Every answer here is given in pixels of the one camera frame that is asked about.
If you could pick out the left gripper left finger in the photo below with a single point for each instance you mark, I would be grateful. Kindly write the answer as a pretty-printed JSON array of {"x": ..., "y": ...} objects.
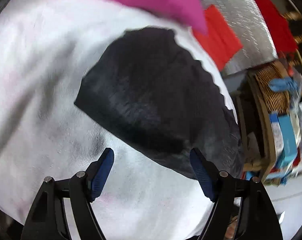
[{"x": 47, "y": 217}]

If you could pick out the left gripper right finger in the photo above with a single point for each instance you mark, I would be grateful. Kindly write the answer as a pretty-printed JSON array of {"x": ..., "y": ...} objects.
[{"x": 257, "y": 218}]

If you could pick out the black quilted jacket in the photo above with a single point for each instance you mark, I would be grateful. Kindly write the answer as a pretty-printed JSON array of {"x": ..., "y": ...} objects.
[{"x": 153, "y": 95}]

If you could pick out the white patterned tissue pack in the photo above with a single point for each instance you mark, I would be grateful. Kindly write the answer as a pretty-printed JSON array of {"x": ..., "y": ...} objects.
[{"x": 277, "y": 133}]

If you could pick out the light blue cardboard box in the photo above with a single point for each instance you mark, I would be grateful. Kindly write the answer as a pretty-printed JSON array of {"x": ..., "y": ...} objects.
[{"x": 289, "y": 151}]

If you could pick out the wooden side table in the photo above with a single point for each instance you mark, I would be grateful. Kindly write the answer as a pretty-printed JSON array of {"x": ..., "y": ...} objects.
[{"x": 255, "y": 126}]

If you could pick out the wicker basket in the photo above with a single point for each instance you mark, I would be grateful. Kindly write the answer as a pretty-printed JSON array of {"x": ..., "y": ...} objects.
[{"x": 278, "y": 102}]

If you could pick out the blue cloth in basket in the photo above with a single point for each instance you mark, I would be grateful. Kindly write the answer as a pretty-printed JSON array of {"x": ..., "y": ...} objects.
[{"x": 281, "y": 85}]

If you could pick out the red blanket behind panel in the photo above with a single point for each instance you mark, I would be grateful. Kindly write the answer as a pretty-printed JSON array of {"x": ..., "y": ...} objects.
[{"x": 278, "y": 27}]

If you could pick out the white embossed bed cover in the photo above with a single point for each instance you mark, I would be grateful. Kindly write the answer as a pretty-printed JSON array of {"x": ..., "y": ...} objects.
[{"x": 46, "y": 47}]

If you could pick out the red pillow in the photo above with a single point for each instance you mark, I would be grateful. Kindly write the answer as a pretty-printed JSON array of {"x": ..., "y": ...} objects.
[{"x": 220, "y": 41}]

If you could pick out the silver foil insulation panel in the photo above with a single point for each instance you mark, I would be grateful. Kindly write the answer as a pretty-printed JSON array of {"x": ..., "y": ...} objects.
[{"x": 245, "y": 19}]

